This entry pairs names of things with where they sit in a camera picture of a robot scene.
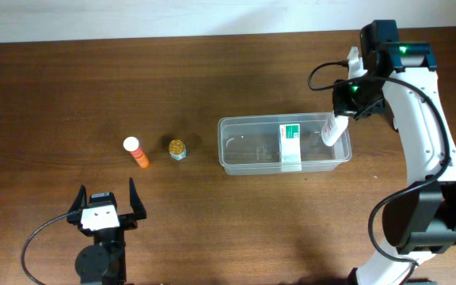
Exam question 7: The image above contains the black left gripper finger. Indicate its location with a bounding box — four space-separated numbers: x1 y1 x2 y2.
129 177 146 220
68 184 87 215

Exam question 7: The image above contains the white green medicine box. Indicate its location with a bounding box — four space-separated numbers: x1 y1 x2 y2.
279 123 302 173

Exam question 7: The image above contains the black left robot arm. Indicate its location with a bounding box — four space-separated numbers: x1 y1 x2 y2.
66 179 146 284

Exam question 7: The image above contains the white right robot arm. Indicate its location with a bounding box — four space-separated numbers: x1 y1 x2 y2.
321 20 456 284

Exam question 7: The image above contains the clear plastic container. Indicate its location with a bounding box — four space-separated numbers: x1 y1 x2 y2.
218 112 352 176

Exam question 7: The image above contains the orange tablet tube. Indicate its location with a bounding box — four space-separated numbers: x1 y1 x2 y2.
123 136 150 168

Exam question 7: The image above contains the gold lid small jar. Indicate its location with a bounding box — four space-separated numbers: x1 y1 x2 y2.
169 139 187 161

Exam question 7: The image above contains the black left camera cable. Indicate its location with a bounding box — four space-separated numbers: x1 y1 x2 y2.
20 212 82 285

